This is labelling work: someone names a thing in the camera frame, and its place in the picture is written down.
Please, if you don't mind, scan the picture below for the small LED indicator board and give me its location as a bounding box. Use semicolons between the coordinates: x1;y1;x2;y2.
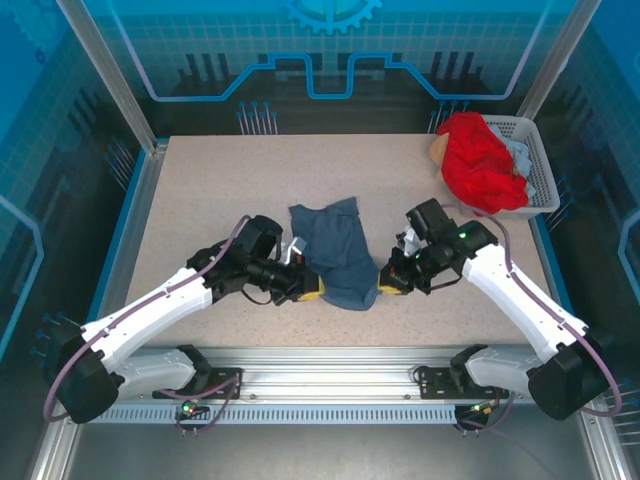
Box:
457;398;501;421
177;397;211;420

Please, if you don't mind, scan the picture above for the red t-shirt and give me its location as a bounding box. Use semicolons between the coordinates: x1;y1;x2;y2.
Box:
436;111;531;215

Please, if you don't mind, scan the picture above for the blue table edge trim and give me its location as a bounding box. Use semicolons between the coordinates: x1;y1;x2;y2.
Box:
89;149;151;322

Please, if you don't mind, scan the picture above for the tan cloth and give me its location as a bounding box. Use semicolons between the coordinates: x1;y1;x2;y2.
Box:
427;134;452;180

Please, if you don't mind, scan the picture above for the aluminium table side rail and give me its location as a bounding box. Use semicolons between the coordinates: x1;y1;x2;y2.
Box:
102;142;170;347

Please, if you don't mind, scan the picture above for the thin base wiring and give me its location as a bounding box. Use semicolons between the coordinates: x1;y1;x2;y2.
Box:
452;394;516;438
173;371;245;438

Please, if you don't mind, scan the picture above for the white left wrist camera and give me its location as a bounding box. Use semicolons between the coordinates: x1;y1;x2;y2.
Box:
278;238;309;265

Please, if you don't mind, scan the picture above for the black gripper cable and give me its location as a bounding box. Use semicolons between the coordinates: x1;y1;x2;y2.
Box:
238;285;282;307
423;268;465;292

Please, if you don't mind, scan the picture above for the grey t-shirt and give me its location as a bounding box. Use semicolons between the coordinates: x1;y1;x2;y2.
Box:
486;124;538;199

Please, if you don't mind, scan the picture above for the slotted grey cable duct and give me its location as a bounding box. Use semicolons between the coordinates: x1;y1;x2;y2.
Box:
101;402;460;426

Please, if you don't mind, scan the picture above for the aluminium frame post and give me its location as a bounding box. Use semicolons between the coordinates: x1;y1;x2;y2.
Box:
55;0;160;153
516;0;604;122

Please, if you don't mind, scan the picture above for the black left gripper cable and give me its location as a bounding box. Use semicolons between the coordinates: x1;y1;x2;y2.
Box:
238;285;282;307

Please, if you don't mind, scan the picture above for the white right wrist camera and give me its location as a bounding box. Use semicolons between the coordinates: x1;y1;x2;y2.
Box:
403;224;428;258

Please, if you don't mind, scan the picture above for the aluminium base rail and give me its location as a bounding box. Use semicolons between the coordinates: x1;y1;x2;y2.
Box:
118;343;532;402

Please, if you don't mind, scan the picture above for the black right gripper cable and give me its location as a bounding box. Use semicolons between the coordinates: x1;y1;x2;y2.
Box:
423;268;465;292

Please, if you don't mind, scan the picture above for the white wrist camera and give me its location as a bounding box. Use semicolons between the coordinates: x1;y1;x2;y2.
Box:
403;224;428;258
278;238;309;265

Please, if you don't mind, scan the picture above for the grey plastic basket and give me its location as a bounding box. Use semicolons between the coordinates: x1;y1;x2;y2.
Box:
478;114;562;222

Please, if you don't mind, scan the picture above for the blue t-shirt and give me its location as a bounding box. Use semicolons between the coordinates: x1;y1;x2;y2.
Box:
288;195;380;313

